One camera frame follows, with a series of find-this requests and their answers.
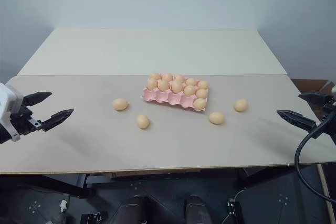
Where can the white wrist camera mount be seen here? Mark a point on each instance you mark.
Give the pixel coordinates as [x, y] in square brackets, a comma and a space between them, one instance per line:
[334, 90]
[8, 98]

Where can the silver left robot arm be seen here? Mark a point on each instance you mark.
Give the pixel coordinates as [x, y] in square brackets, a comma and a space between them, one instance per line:
[4, 134]

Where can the dark rounded shape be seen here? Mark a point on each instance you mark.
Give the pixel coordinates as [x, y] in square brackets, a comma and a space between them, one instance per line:
[197, 211]
[136, 211]

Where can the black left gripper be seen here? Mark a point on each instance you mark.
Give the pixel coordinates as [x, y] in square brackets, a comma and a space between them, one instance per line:
[25, 120]

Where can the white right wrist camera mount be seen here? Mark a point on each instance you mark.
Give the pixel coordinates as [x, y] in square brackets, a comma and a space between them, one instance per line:
[334, 90]

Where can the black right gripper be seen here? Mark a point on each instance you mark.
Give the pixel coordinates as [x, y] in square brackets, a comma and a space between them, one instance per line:
[330, 108]

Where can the white crumpled scrap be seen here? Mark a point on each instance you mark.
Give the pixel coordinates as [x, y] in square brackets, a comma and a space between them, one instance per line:
[63, 205]

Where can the black flat device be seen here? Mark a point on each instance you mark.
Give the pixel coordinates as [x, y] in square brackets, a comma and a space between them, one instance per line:
[92, 218]

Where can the pink egg tray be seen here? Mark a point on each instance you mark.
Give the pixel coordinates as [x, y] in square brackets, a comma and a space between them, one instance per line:
[168, 98]

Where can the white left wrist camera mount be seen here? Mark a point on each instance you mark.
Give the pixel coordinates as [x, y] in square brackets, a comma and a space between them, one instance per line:
[8, 98]

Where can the light wooden strip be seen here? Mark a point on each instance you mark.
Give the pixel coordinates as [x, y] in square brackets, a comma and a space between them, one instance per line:
[322, 179]

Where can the beige egg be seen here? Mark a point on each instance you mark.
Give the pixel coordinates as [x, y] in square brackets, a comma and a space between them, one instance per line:
[201, 93]
[179, 78]
[189, 90]
[191, 81]
[163, 85]
[216, 117]
[200, 104]
[142, 121]
[176, 86]
[155, 76]
[241, 105]
[120, 104]
[151, 83]
[167, 77]
[203, 84]

